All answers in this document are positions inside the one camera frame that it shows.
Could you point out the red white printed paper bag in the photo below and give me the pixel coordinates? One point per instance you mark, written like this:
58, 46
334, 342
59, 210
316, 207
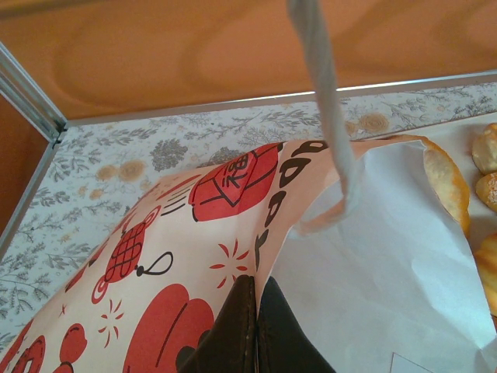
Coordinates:
174, 233

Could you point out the pink plastic tray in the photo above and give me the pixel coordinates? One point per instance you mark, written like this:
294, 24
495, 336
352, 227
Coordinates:
458, 132

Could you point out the sugared fake bread bun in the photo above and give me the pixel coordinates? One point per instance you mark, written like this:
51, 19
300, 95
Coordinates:
490, 192

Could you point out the floral tablecloth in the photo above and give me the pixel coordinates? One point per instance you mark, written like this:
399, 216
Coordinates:
116, 155

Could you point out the aluminium frame bar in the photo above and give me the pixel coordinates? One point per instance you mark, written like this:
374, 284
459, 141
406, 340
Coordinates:
233, 104
27, 194

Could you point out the aluminium frame post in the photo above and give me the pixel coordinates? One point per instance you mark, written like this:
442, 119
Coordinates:
31, 97

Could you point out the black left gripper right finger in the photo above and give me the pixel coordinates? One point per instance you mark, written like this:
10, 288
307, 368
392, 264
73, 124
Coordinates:
283, 338

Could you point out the long ridged fake bread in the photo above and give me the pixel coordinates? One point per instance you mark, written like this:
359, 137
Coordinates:
488, 272

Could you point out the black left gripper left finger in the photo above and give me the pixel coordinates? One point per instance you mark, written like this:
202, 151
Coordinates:
233, 334

